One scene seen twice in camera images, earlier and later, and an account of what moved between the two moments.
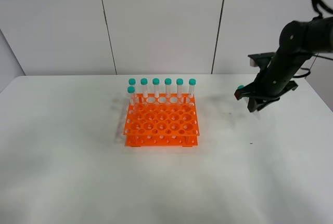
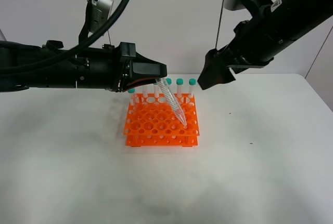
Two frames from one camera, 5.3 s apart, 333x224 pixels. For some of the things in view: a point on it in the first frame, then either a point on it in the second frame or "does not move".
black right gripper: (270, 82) -> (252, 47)
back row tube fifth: (179, 82) does not move
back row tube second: (144, 81) does not move
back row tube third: (155, 81) does not move
